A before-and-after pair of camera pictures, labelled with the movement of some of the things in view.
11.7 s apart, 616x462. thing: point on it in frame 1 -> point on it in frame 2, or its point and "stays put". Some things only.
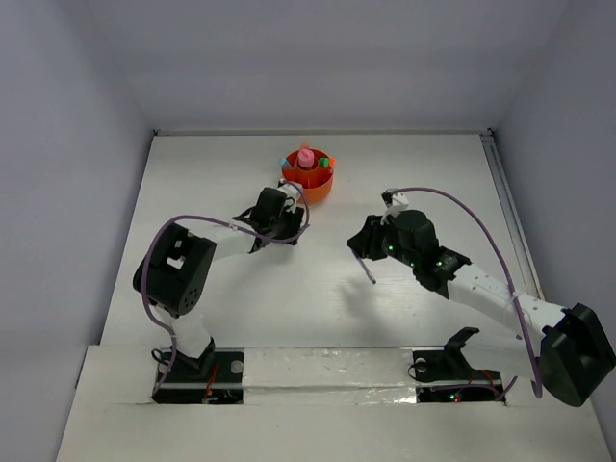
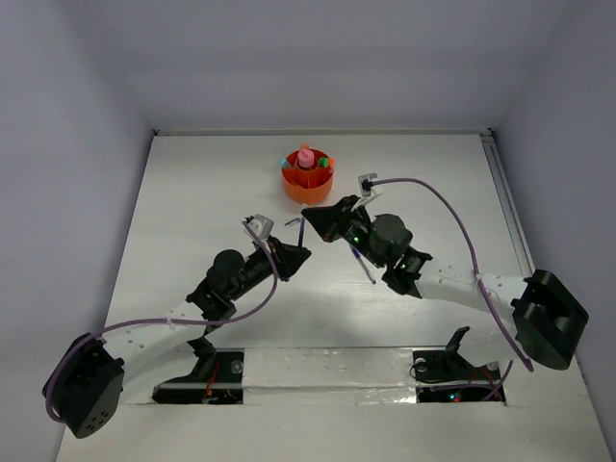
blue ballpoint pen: [365, 267] stays put
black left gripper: [292, 218] -> [287, 256]
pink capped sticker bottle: [305, 158] stays put
